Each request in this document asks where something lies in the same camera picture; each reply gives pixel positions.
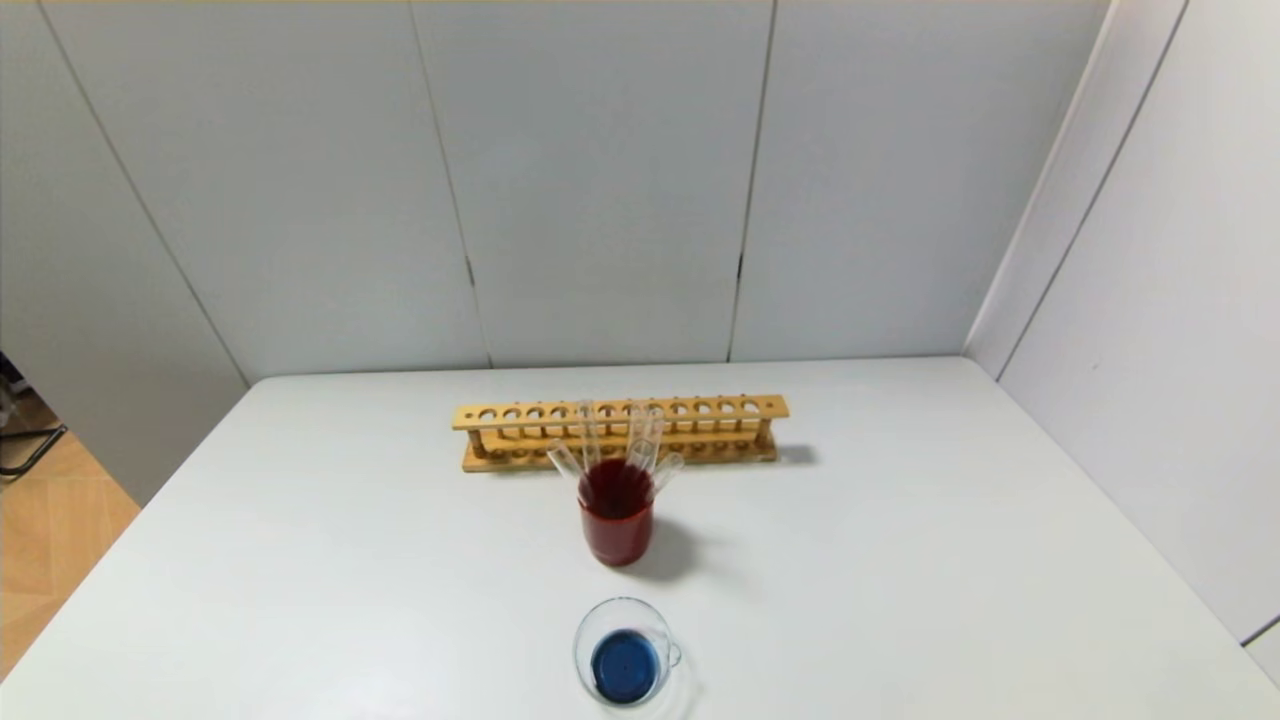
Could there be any red plastic cup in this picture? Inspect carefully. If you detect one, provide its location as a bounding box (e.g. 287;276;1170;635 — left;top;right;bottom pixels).
577;458;656;568

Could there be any clear glass beaker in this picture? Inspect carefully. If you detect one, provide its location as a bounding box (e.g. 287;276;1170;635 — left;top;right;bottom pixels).
573;597;692;714

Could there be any black metal frame stand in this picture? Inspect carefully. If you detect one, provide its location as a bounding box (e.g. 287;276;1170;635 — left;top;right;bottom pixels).
0;350;68;478

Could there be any wooden test tube rack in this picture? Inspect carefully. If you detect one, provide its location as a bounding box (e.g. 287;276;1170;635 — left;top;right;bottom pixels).
451;394;791;473

